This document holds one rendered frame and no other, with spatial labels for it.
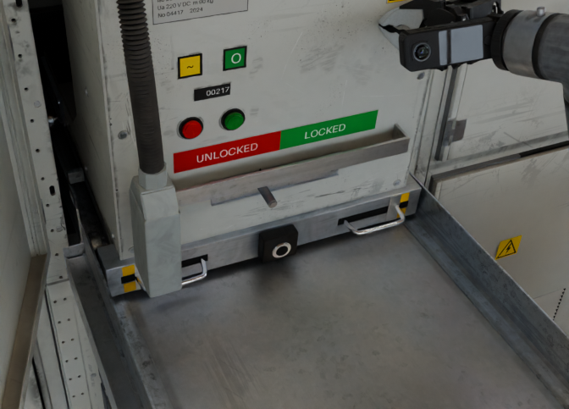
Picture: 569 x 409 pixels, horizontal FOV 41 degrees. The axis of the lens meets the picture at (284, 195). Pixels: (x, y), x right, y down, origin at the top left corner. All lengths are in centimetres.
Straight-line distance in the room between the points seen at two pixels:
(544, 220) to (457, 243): 55
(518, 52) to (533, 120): 67
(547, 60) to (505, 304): 46
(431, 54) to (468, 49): 5
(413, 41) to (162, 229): 38
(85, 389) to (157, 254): 56
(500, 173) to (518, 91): 19
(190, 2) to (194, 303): 47
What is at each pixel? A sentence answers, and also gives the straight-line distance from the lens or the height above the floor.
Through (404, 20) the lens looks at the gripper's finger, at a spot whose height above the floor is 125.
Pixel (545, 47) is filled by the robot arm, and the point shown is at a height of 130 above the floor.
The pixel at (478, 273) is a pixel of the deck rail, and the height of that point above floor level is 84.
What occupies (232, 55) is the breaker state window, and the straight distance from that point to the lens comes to 100.
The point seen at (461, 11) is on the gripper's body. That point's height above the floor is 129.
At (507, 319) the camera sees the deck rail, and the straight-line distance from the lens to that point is 123.
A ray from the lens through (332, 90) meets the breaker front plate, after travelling 110.
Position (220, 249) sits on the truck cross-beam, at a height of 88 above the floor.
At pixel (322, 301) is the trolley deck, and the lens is 120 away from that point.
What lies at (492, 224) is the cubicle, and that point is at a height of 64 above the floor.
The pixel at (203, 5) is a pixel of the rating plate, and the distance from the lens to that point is 95.
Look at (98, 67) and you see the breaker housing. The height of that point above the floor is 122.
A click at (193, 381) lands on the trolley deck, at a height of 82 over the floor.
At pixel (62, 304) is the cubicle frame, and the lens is 135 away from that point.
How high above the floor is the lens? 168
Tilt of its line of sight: 38 degrees down
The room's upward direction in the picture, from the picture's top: 3 degrees clockwise
